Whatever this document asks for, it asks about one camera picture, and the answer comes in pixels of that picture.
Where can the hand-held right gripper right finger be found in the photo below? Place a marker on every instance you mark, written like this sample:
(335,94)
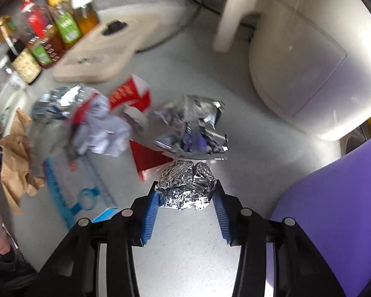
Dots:
(222,219)

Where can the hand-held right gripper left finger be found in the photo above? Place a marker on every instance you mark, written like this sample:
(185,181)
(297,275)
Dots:
(150,219)

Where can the aluminium foil ball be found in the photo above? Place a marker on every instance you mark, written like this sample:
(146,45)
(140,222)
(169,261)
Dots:
(185,185)

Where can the silver foil bag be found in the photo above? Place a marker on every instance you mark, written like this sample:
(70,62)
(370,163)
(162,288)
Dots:
(55,102)

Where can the silver purple snack wrapper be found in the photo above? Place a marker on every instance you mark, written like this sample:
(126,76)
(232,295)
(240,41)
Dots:
(188,130)

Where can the white tissue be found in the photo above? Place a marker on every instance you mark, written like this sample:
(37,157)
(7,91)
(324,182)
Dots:
(108,130)

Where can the purple plastic basin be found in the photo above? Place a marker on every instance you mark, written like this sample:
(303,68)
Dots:
(343,207)

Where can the person's left forearm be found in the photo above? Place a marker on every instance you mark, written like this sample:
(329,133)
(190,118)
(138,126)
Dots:
(6,269)

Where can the brown paper bag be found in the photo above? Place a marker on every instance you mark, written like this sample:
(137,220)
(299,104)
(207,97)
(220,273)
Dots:
(12,161)

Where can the clear blue plastic package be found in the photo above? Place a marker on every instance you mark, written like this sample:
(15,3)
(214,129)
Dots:
(58,188)

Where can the white plastic container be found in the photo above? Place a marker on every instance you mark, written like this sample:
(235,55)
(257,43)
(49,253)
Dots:
(9,105)

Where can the dark soy sauce bottle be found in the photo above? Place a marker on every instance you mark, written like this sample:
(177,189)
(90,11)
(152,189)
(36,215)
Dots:
(26,65)

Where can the red cap oil bottle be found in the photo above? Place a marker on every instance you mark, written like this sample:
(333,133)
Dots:
(37,21)

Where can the yellow cap oil bottle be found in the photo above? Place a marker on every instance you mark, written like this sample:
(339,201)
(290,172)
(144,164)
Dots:
(66,26)

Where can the beige induction cooker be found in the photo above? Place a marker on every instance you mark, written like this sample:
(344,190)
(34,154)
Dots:
(111,52)

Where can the cream air fryer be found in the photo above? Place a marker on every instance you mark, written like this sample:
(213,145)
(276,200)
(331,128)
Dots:
(296,68)

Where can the white top oil sprayer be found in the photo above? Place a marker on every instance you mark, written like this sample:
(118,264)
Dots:
(86,18)

